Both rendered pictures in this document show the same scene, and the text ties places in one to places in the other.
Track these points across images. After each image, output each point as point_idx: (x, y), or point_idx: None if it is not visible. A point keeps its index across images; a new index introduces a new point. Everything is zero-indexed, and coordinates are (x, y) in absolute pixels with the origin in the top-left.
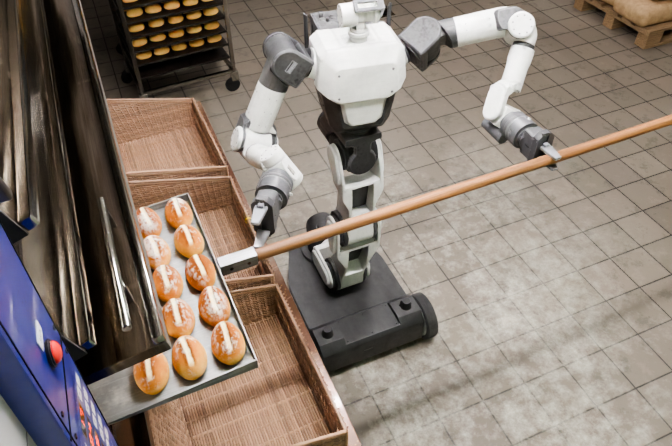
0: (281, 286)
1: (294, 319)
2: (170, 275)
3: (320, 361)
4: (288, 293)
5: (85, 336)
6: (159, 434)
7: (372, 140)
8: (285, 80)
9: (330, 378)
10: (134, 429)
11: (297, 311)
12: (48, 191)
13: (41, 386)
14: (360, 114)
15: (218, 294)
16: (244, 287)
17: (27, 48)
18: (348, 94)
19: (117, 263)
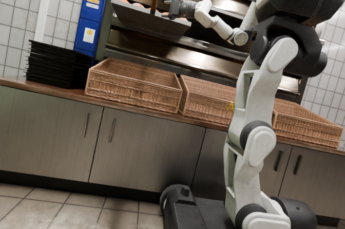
0: (194, 119)
1: (157, 84)
2: None
3: (138, 108)
4: (188, 118)
5: None
6: (127, 68)
7: (267, 24)
8: None
9: (127, 106)
10: (124, 45)
11: (174, 115)
12: None
13: None
14: None
15: (138, 3)
16: (180, 86)
17: (228, 6)
18: None
19: None
